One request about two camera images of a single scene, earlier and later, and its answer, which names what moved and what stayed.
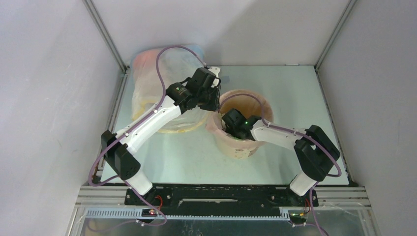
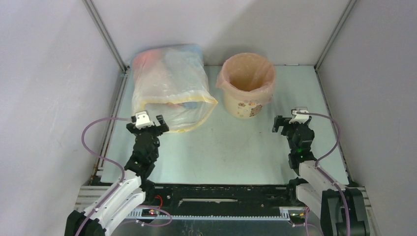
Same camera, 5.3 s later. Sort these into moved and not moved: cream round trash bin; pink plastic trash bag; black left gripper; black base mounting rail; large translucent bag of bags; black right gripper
Moved: pink plastic trash bag; cream round trash bin; black right gripper; black left gripper
Not moved: black base mounting rail; large translucent bag of bags
